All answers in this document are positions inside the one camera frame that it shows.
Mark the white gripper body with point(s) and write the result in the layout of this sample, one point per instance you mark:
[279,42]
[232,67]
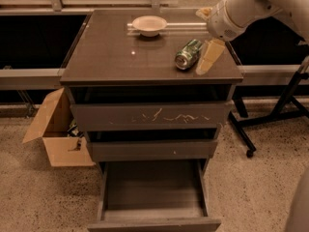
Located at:
[222,23]

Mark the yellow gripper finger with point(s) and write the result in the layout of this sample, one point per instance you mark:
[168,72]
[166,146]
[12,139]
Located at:
[210,53]
[204,13]

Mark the green soda can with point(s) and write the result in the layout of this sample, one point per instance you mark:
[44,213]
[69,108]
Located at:
[188,55]

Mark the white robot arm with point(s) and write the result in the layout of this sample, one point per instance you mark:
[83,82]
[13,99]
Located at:
[245,12]

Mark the dark grey drawer cabinet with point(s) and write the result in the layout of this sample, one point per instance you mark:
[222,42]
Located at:
[114,64]

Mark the top grey drawer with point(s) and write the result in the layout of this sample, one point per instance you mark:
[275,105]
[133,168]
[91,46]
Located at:
[149,116]

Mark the middle grey drawer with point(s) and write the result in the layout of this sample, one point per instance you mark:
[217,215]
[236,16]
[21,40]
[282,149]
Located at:
[151,150]

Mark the open bottom grey drawer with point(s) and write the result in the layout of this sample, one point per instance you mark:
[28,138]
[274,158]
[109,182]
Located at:
[153,196]

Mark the white bowl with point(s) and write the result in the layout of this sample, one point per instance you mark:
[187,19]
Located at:
[149,25]

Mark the black rolling stand base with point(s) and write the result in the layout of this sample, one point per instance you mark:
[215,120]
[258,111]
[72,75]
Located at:
[276,114]

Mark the open cardboard box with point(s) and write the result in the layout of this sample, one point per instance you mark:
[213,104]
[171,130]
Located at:
[51,125]

